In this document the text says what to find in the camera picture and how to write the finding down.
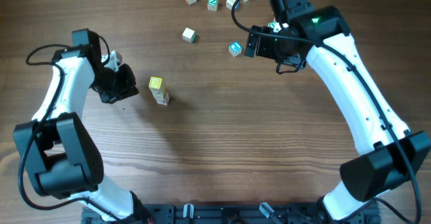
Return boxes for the white soccer ball block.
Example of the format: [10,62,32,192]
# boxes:
[152,89,169,101]

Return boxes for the blue C block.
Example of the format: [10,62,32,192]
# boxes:
[229,41,242,57]

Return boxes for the green V block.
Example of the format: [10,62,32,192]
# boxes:
[268,22,277,28]

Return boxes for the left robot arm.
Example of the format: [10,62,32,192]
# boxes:
[13,29,154,223]

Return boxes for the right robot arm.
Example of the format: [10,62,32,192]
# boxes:
[245,0,430,223]

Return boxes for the white base tower block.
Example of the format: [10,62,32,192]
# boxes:
[157,98,169,106]

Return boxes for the white red-sided block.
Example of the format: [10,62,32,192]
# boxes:
[273,22,288,33]

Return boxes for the white blue-sided block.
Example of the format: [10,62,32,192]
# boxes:
[226,0,240,10]

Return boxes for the green N block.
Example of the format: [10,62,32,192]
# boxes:
[207,0,218,11]

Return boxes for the white green-sided block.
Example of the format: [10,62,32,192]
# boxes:
[182,28,196,43]

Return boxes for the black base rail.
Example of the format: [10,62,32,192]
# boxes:
[81,202,381,224]

